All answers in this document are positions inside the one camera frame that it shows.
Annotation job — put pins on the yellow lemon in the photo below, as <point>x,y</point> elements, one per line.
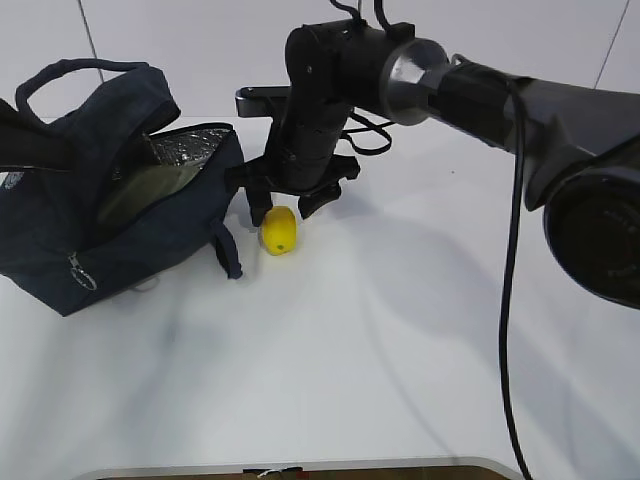
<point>278,231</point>

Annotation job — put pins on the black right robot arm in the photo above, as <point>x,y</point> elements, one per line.
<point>577,149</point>

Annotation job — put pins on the navy blue lunch bag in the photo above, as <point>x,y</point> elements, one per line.
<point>51,245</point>

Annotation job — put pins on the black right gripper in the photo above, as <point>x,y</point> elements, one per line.
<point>299,159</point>

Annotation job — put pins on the glass container green lid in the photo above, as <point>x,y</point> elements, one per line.
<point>141,189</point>

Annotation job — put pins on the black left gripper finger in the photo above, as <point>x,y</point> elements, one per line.
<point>27,147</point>

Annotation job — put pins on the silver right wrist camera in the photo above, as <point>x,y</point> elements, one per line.
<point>256,102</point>

